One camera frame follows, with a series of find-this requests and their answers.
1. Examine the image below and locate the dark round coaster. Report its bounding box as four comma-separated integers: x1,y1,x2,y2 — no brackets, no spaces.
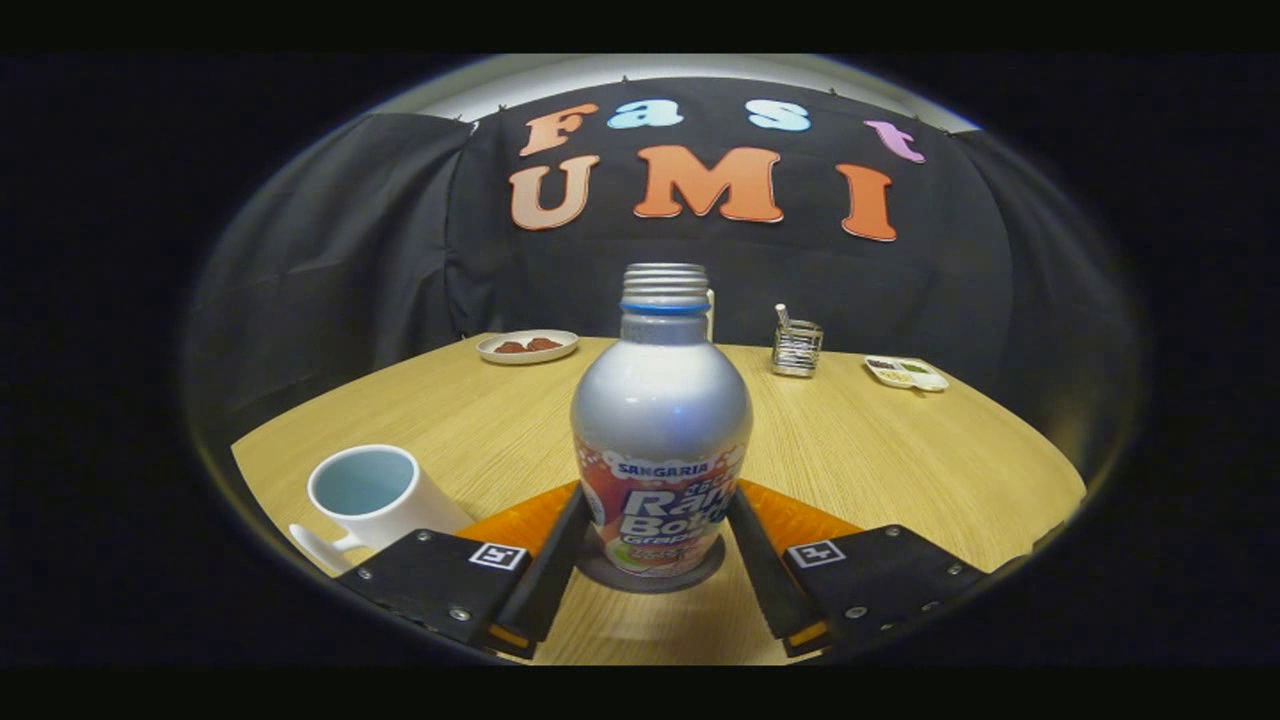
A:
575,535,726,594

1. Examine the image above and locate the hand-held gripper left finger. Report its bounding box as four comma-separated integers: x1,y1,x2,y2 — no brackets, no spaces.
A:
340,482,591,661

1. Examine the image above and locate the white round plate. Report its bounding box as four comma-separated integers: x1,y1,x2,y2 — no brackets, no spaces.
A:
476,329,580,366

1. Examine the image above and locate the wooden table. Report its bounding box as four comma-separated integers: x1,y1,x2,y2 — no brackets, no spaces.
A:
230,333,1088,666

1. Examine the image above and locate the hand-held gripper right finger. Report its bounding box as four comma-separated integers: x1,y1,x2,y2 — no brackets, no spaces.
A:
727,487,991,658

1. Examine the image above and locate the white cup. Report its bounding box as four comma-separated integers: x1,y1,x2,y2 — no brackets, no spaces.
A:
288,444,476,578

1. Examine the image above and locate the silver juice bottle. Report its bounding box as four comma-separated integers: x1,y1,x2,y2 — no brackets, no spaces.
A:
570,263,754,579

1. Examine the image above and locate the white divided tray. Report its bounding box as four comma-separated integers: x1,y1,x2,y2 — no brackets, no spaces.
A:
864,355,950,393

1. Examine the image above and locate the metal wire holder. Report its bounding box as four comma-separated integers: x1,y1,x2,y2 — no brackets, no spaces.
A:
771,318,824,378

